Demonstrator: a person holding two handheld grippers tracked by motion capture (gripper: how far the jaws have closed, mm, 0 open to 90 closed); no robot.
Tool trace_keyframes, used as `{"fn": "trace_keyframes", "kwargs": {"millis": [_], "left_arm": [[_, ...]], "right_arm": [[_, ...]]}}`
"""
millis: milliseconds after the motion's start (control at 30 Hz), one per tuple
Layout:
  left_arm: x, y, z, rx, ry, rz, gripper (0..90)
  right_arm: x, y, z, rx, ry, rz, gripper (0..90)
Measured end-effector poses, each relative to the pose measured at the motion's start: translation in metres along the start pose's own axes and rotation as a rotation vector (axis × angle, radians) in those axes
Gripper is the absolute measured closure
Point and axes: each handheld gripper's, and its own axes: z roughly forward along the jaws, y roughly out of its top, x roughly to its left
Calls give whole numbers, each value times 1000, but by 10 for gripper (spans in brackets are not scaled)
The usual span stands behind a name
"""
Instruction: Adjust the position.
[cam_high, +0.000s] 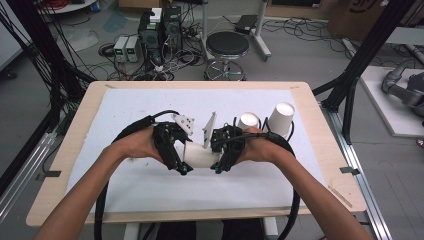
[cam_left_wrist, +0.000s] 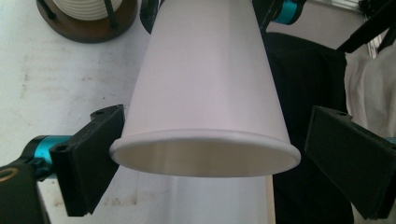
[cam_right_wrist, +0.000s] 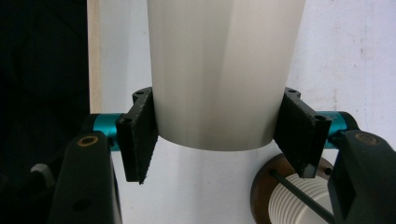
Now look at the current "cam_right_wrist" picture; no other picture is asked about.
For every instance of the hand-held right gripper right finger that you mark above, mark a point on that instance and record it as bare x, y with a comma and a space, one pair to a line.
299, 133

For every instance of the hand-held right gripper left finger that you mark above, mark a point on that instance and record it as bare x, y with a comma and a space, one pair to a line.
138, 140

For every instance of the dark brown double cup holder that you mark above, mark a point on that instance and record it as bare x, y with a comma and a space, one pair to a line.
261, 186

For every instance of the white paper cup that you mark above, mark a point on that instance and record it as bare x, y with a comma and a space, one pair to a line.
218, 77

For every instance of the white table mat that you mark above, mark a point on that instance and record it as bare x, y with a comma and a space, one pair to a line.
342, 46

